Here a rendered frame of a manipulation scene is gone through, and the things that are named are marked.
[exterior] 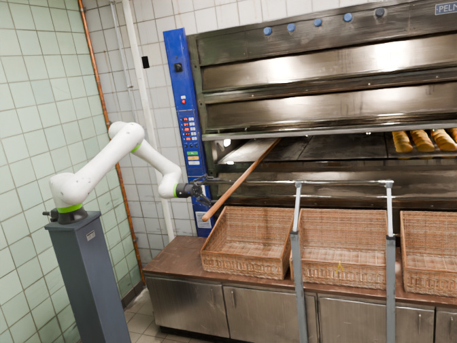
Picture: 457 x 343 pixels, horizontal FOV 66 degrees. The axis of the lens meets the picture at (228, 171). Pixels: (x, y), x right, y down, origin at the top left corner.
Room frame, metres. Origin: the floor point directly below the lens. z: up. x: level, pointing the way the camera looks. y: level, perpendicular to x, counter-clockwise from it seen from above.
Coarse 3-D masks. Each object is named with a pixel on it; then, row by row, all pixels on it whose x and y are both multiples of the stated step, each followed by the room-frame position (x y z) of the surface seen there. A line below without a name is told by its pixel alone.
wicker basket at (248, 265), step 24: (240, 216) 2.45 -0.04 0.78; (264, 216) 2.38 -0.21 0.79; (288, 216) 2.31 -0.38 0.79; (216, 240) 2.31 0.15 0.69; (240, 240) 2.41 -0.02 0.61; (264, 240) 2.34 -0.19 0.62; (288, 240) 2.06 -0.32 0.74; (216, 264) 2.15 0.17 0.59; (240, 264) 1.99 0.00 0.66; (264, 264) 1.92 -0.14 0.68; (288, 264) 2.02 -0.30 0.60
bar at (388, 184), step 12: (228, 180) 2.14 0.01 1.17; (252, 180) 2.07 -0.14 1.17; (264, 180) 2.04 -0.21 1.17; (276, 180) 2.01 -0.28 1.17; (288, 180) 1.98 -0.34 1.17; (300, 180) 1.95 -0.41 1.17; (312, 180) 1.93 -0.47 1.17; (324, 180) 1.90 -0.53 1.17; (336, 180) 1.87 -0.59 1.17; (348, 180) 1.85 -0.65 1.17; (360, 180) 1.82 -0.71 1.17; (372, 180) 1.80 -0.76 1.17; (384, 180) 1.77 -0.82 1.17; (300, 192) 1.93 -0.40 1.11; (300, 252) 1.76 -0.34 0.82; (300, 264) 1.74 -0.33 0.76; (300, 276) 1.73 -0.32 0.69; (300, 288) 1.74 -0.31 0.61; (300, 300) 1.74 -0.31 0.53; (300, 312) 1.74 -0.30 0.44; (300, 324) 1.74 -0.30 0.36; (300, 336) 1.75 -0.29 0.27
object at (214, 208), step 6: (270, 150) 2.70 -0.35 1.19; (264, 156) 2.53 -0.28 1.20; (258, 162) 2.39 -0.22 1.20; (252, 168) 2.25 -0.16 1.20; (246, 174) 2.13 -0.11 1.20; (240, 180) 2.02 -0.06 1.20; (234, 186) 1.92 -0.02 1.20; (228, 192) 1.84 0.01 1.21; (222, 198) 1.75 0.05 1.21; (216, 204) 1.68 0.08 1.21; (210, 210) 1.61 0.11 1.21; (216, 210) 1.65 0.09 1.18; (204, 216) 1.55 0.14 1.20; (210, 216) 1.57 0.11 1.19
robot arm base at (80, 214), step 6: (54, 210) 1.77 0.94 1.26; (78, 210) 1.74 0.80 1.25; (84, 210) 1.79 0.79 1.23; (54, 216) 1.76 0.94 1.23; (60, 216) 1.72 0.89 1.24; (66, 216) 1.71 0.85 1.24; (72, 216) 1.72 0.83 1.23; (78, 216) 1.73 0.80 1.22; (84, 216) 1.75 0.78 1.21; (60, 222) 1.71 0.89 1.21; (66, 222) 1.70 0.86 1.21; (72, 222) 1.70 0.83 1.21
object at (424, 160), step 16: (288, 160) 2.40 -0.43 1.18; (304, 160) 2.35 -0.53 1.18; (320, 160) 2.29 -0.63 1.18; (336, 160) 2.24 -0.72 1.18; (352, 160) 2.19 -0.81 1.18; (368, 160) 2.15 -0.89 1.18; (384, 160) 2.11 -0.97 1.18; (400, 160) 2.07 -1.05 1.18; (416, 160) 2.03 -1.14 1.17; (432, 160) 2.00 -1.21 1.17; (448, 160) 1.97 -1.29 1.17
